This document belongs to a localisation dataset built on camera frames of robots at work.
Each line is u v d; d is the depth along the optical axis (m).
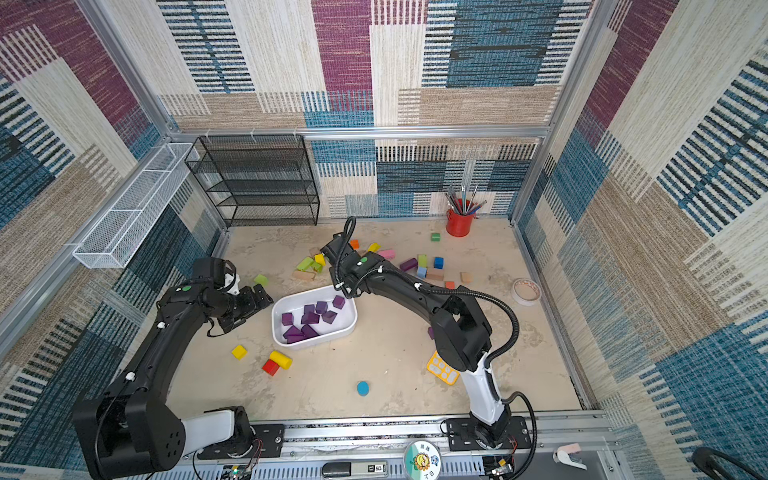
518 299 0.99
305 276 1.05
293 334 0.89
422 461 0.64
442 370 0.83
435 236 1.15
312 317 0.93
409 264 1.03
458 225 1.15
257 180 1.09
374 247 1.12
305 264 1.07
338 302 0.95
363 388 0.81
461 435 0.73
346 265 0.67
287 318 0.92
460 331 0.50
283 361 0.84
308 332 0.89
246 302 0.73
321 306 0.94
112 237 0.71
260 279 1.02
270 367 0.84
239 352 0.87
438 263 1.07
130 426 0.39
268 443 0.73
